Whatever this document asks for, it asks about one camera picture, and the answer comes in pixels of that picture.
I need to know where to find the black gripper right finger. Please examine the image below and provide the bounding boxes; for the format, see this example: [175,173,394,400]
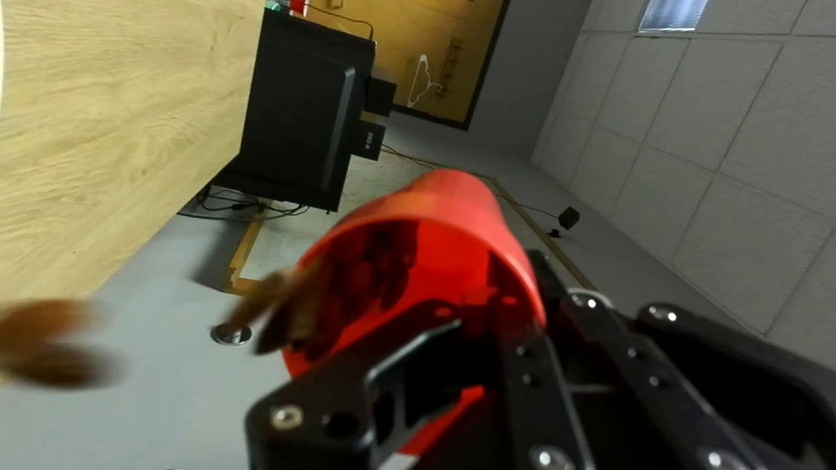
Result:
[496,248,836,470]

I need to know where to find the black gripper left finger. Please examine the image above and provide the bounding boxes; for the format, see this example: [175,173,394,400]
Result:
[244,318,491,470]

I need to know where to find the small black floor box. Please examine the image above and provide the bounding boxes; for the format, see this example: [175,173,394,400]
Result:
[548,204,583,241]

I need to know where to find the red plastic cup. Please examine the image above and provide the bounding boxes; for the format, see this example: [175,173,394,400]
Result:
[286,166,548,460]

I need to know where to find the wire clothes hanger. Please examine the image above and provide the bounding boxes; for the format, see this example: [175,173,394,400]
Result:
[402,53,446,111]

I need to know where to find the round metal floor socket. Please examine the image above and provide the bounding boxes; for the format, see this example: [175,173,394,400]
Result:
[209,322,257,346]

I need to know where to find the black floor cables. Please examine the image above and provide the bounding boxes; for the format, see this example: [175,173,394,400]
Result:
[177,182,309,221]

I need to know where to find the ceiling light panel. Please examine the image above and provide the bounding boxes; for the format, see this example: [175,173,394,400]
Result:
[637,0,710,37]

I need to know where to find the yellow door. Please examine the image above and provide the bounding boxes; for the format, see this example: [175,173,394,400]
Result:
[304,0,513,130]

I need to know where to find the black monitor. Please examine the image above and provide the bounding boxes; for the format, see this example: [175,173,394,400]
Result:
[213,7,399,214]

